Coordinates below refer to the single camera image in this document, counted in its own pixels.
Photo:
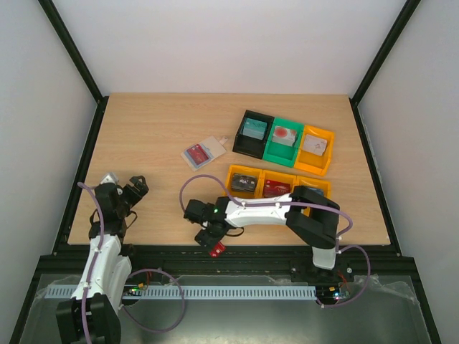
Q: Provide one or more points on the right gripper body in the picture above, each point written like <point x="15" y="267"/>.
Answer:
<point x="205" y="238"/>

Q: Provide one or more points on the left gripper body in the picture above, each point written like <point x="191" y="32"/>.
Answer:
<point x="134" y="198"/>

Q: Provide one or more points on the red credit card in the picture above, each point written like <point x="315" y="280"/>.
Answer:
<point x="217" y="249"/>
<point x="197" y="155"/>

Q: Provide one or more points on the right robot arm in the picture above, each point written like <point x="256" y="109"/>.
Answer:
<point x="311" y="216"/>

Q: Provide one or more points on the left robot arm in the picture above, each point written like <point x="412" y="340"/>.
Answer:
<point x="91" y="313"/>

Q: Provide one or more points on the black VIP card stack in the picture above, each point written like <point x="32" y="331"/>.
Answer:
<point x="243" y="183"/>

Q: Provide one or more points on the red VIP card stack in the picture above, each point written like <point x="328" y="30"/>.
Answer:
<point x="273" y="188"/>

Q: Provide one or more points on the teal card stack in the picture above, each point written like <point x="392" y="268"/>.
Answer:
<point x="254" y="128"/>

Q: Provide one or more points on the blue VIP card stack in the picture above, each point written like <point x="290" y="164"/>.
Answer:
<point x="317" y="190"/>

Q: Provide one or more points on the red white card stack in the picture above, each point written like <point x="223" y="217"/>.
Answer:
<point x="284" y="136"/>

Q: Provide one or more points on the yellow bin lower left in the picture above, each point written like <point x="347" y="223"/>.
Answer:
<point x="247" y="171"/>

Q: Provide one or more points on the yellow bin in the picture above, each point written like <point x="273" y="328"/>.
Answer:
<point x="247" y="171"/>
<point x="283" y="177"/>
<point x="317" y="165"/>
<point x="314" y="182"/>

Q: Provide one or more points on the yellow bin lower middle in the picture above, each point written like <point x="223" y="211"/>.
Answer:
<point x="283" y="177"/>

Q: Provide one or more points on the black bin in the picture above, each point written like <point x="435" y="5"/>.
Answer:
<point x="250" y="146"/>

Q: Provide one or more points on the green bin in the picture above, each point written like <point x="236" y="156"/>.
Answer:
<point x="282" y="154"/>

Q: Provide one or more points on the yellow bin lower right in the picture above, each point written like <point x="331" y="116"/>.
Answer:
<point x="314" y="182"/>

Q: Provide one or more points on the yellow bin upper right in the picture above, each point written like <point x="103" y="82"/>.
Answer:
<point x="317" y="165"/>

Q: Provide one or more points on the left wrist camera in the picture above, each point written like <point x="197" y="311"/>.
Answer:
<point x="109" y="178"/>

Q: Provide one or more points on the black frame post left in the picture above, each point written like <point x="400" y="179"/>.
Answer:
<point x="59" y="26"/>

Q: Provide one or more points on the black frame post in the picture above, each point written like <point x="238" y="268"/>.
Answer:
<point x="382" y="54"/>
<point x="59" y="26"/>

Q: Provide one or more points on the white slotted cable duct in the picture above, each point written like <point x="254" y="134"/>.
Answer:
<point x="225" y="293"/>

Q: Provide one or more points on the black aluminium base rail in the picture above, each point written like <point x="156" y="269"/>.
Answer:
<point x="295" y="261"/>

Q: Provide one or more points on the black frame post right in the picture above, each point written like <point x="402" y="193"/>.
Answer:
<point x="382" y="54"/>

